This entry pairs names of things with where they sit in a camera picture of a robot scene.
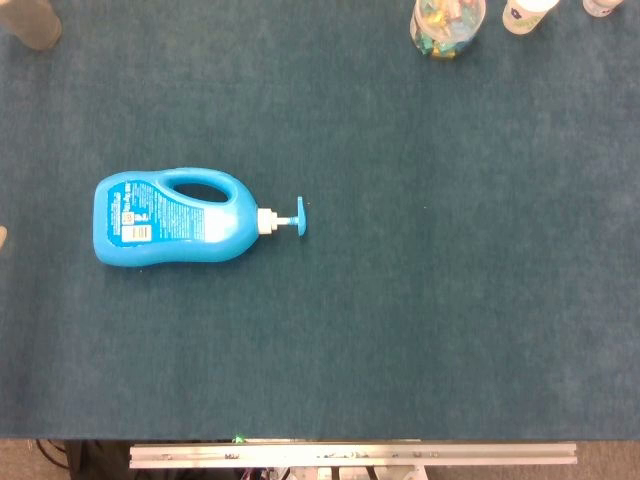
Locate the blue detergent bottle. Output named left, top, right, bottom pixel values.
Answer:
left=93, top=167, right=310, bottom=267

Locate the grey cylindrical can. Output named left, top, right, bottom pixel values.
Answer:
left=0, top=0, right=63, bottom=51

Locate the blue-green table cloth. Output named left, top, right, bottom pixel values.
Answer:
left=0, top=0, right=640, bottom=442

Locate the clear jar of colourful clips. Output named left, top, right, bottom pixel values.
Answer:
left=409, top=0, right=487, bottom=61

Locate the white paper cup flower print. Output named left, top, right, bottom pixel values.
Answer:
left=502, top=0, right=561, bottom=35

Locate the small white jar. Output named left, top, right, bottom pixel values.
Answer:
left=582, top=0, right=626, bottom=18

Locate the black floor cable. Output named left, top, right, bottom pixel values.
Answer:
left=33, top=439, right=70, bottom=472

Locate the aluminium profile rail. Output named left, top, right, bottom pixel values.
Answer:
left=129, top=441, right=579, bottom=470

